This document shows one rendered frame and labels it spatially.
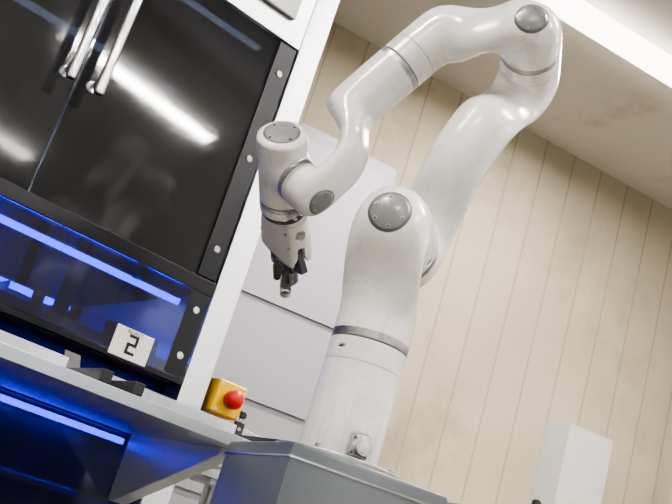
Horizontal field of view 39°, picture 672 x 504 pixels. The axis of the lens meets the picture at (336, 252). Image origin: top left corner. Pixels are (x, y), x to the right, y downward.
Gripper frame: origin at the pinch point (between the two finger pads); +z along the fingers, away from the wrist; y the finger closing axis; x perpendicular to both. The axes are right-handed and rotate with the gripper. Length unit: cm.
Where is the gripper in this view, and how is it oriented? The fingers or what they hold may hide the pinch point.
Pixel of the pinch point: (285, 273)
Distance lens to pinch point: 176.2
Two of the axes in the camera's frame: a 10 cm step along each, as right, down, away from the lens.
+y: -6.1, -5.4, 5.8
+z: -0.2, 7.4, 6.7
